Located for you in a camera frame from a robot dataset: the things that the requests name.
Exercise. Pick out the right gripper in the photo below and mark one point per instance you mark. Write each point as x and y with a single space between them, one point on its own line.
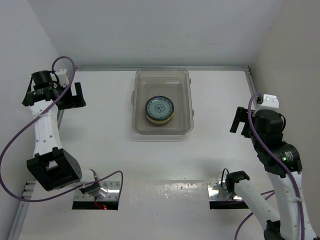
241 114

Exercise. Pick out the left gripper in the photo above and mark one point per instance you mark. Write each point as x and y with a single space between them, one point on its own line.
73 101

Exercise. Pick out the teal patterned plate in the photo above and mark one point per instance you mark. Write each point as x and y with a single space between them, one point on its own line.
159 108

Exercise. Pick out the yellow patterned plate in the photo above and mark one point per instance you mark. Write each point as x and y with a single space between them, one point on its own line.
159 119

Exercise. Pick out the cream plate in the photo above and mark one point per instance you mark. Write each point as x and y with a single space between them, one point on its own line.
159 122

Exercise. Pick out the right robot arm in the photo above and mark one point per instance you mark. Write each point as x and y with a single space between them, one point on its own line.
282 163

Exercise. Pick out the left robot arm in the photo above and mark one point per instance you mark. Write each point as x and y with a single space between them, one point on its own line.
52 166

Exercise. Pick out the clear plastic bin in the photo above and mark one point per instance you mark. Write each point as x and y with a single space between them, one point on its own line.
172 83

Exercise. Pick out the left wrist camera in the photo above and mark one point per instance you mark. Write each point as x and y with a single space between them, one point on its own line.
60 77

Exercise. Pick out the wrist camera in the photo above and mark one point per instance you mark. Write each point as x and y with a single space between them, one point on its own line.
267 102
60 77

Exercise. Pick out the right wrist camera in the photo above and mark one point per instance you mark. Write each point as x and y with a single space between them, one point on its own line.
267 102

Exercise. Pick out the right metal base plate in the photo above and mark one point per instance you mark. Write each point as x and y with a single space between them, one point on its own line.
217 191

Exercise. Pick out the metal base plate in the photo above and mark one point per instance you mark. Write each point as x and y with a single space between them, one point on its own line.
217 191
110 192

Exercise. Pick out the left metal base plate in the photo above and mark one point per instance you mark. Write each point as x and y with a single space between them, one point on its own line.
110 192

